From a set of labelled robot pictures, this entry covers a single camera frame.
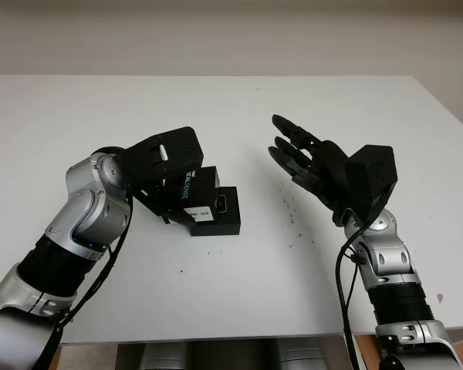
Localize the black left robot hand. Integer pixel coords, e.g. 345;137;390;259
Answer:
133;177;171;227

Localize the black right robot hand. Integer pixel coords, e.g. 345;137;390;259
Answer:
268;113;356;224

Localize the black RealSense box lid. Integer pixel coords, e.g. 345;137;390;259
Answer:
165;166;223;224

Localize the black box base with insert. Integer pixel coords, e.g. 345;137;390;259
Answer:
190;187;242;237

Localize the grey left robot thigh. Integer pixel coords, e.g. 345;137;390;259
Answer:
142;342;188;370

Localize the grey robot thigh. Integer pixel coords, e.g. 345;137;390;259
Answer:
275;338;348;370
142;342;188;370

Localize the dark robot waist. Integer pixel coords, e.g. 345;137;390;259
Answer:
187;342;277;370

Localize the grey right robot thigh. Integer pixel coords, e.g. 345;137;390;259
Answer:
275;338;348;370

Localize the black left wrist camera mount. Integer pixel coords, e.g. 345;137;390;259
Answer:
115;126;205;182

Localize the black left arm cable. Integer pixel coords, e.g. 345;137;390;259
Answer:
56;184;134;336

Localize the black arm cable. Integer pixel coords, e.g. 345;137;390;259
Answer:
56;184;134;336
334;227;371;370

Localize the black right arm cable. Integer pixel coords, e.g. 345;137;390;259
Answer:
334;227;371;370

